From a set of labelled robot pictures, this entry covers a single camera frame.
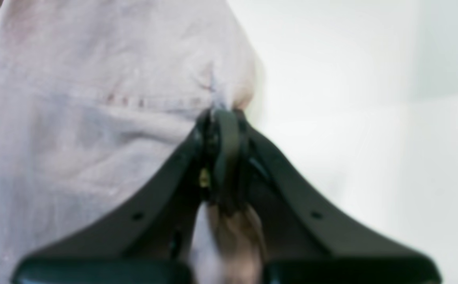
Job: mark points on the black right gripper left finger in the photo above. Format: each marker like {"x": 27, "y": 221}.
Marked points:
{"x": 146, "y": 240}

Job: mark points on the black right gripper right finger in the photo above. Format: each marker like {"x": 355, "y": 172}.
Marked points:
{"x": 303, "y": 238}

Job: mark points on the mauve t-shirt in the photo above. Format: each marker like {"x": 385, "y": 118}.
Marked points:
{"x": 94, "y": 97}

